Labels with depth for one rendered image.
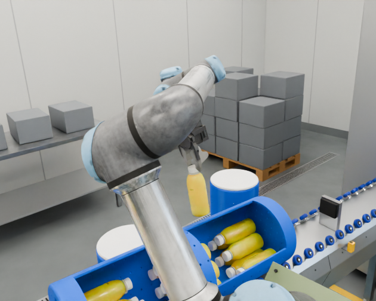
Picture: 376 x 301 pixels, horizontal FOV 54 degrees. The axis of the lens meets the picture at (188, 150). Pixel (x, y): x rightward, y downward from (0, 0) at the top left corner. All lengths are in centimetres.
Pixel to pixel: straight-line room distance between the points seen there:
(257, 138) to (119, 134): 377
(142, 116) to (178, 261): 29
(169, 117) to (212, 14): 512
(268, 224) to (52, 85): 332
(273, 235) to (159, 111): 103
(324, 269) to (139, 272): 84
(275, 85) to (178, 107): 395
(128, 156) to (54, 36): 375
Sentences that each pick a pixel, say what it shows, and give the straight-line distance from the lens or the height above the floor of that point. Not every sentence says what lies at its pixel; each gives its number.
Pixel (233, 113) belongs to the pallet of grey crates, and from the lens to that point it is 457.
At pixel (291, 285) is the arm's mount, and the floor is 134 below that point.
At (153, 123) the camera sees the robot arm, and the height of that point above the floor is 177.
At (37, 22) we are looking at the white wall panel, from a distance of 435.
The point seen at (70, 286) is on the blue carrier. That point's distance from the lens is 117.
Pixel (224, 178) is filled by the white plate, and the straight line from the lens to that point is 216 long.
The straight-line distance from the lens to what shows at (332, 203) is 190.
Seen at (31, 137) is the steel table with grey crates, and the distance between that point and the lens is 363.
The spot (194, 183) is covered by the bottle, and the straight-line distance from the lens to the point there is 129.
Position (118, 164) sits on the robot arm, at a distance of 71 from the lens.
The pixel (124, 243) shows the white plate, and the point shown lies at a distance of 165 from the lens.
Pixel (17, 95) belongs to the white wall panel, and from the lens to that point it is 431.
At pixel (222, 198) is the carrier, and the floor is 97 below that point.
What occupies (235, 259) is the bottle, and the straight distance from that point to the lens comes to 151.
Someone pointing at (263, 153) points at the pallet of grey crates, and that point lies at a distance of 442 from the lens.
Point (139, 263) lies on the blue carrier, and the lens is 143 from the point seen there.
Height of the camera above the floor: 196
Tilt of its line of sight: 21 degrees down
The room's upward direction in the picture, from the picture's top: 2 degrees counter-clockwise
